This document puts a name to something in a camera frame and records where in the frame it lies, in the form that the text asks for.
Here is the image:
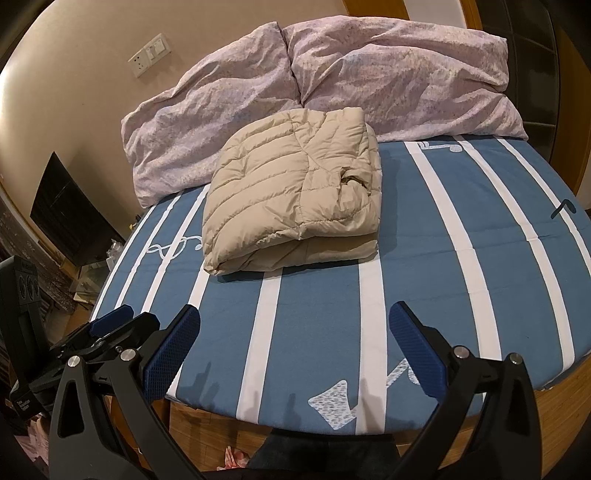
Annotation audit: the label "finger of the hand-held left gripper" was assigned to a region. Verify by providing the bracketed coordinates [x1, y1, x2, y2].
[48, 305, 160, 365]

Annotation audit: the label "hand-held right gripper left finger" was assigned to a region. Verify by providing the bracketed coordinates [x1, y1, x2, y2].
[48, 305, 204, 480]

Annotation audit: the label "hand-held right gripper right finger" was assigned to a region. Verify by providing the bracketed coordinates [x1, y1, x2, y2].
[389, 301, 539, 480]

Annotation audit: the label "beige puffer jacket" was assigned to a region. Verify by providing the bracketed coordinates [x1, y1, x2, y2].
[202, 107, 383, 277]

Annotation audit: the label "glass television stand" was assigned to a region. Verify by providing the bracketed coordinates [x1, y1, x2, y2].
[69, 263, 112, 306]

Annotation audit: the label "blue striped bed sheet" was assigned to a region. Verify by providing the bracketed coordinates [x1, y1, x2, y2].
[90, 136, 591, 437]

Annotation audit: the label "black flat television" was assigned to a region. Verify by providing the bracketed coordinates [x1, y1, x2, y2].
[30, 152, 126, 269]

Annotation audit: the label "pink floral slipper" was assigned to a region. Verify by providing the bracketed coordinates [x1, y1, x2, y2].
[224, 444, 253, 470]

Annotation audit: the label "person's legs in dark pants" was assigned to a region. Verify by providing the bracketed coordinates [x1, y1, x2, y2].
[249, 434, 407, 480]

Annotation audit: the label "pink floral duvet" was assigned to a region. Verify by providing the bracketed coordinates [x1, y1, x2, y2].
[121, 16, 529, 208]

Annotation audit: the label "white wall socket panel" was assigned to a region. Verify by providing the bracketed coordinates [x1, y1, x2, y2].
[128, 33, 170, 78]

